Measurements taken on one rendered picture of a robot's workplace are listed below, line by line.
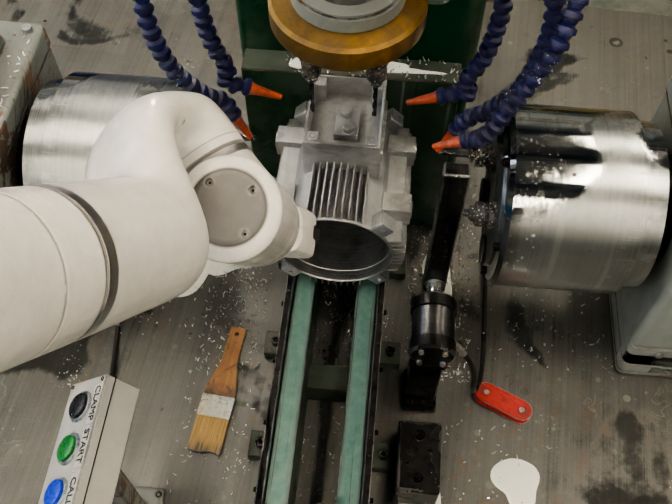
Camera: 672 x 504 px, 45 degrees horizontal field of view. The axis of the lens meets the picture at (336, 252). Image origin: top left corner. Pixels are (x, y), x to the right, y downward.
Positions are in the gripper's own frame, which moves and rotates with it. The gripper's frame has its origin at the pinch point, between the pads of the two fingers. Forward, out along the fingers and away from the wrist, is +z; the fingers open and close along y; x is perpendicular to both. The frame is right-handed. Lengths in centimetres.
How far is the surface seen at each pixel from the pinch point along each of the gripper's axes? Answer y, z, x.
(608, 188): 39.2, 7.2, 9.1
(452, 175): 19.2, -5.3, 7.5
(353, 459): 10.9, 12.7, -27.7
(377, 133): 10.5, 14.6, 15.1
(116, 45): -43, 64, 38
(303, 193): 1.5, 13.6, 6.2
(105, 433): -16.8, -3.1, -23.9
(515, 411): 33.8, 27.6, -21.8
